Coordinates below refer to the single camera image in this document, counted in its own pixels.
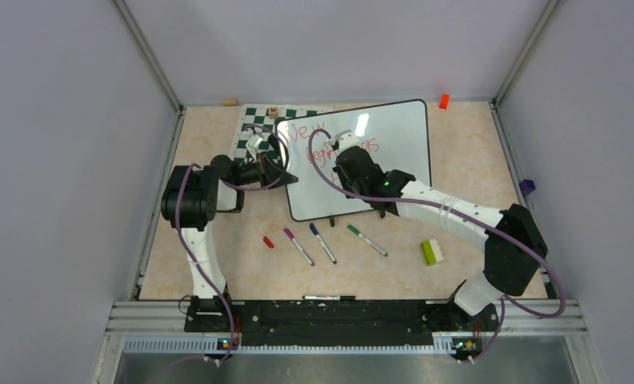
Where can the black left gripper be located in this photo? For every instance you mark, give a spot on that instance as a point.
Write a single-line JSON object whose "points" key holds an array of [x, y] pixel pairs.
{"points": [[267, 173]]}

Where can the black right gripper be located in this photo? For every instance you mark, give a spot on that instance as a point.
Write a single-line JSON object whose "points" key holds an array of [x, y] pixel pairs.
{"points": [[343, 177]]}

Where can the white whiteboard black frame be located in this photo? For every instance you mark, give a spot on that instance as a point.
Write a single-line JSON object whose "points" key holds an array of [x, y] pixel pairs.
{"points": [[395, 135]]}

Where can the red marker cap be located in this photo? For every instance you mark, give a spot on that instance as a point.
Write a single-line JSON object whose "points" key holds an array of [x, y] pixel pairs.
{"points": [[268, 242]]}

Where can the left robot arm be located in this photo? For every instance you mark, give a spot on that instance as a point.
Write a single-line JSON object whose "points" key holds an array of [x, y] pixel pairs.
{"points": [[193, 197]]}

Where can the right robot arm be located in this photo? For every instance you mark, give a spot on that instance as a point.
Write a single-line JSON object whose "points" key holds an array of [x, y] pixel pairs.
{"points": [[510, 240]]}

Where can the black sparkly microphone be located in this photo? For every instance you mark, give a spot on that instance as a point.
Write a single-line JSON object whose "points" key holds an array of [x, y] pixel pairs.
{"points": [[276, 145]]}

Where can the green capped marker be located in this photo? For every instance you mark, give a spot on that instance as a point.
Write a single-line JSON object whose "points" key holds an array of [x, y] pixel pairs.
{"points": [[374, 245]]}

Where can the green white chess mat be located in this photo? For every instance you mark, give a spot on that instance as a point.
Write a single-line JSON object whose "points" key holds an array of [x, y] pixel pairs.
{"points": [[253, 119]]}

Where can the pink capped marker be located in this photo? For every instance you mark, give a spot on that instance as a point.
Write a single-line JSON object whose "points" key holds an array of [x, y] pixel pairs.
{"points": [[294, 240]]}

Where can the wooden chess piece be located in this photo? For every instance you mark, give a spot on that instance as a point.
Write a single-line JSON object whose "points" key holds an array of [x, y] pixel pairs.
{"points": [[273, 112]]}

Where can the blue capped marker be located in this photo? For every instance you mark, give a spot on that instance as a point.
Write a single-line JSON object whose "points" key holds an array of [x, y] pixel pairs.
{"points": [[323, 244]]}

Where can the wooden cork piece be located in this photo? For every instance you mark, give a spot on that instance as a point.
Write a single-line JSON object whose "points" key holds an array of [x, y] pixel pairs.
{"points": [[230, 102]]}

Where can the green lego brick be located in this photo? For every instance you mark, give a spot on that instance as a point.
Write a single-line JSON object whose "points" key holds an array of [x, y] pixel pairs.
{"points": [[431, 252]]}

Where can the orange block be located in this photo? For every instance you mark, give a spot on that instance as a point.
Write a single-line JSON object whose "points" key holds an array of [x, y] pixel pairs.
{"points": [[444, 101]]}

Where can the purple block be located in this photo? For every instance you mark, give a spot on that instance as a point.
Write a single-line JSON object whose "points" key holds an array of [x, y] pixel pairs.
{"points": [[527, 186]]}

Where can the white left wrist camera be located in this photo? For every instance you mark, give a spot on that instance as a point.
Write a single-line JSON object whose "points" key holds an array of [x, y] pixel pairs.
{"points": [[253, 145]]}

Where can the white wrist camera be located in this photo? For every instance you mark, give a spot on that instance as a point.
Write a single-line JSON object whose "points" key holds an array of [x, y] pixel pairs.
{"points": [[343, 141], [253, 145]]}

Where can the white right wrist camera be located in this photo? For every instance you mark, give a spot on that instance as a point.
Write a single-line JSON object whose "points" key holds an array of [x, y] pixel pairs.
{"points": [[343, 141]]}

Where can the marker on base rail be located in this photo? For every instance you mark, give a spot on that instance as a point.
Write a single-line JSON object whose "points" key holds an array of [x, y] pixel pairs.
{"points": [[325, 298]]}

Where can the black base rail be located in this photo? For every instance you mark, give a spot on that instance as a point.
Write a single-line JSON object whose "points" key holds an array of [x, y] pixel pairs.
{"points": [[342, 322]]}

